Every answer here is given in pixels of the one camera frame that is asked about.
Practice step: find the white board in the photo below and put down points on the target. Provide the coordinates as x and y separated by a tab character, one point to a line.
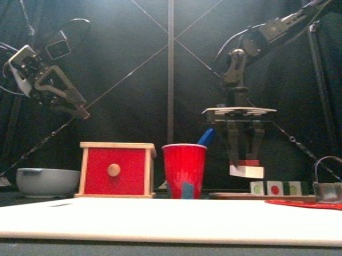
134	223

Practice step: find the red plastic cup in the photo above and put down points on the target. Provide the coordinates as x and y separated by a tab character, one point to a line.
185	160

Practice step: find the flat wooden board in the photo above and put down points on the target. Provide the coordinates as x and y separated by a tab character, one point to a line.
231	196

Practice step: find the grey vertical frame pole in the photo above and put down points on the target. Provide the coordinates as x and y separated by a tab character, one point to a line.
170	83

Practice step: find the white cube green dot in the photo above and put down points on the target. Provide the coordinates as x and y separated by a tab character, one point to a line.
294	188
257	188

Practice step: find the small blue upright piece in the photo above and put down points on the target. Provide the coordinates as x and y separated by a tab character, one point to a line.
187	190

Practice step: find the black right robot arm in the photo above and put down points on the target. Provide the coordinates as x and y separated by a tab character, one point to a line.
275	30

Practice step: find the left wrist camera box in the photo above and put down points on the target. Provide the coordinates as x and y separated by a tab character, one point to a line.
58	48

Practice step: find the red plate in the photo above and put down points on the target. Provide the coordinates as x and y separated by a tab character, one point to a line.
302	204

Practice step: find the white cube red dot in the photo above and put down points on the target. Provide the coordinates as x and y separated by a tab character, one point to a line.
274	188

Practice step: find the wooden box red knob front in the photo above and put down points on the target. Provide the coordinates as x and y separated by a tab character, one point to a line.
115	156

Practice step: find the dark frame post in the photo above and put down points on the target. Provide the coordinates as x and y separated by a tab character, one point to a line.
321	83

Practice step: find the grey bowl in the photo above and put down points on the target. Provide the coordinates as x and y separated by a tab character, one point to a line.
47	183

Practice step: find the toy salmon sushi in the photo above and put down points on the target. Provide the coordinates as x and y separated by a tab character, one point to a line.
247	171

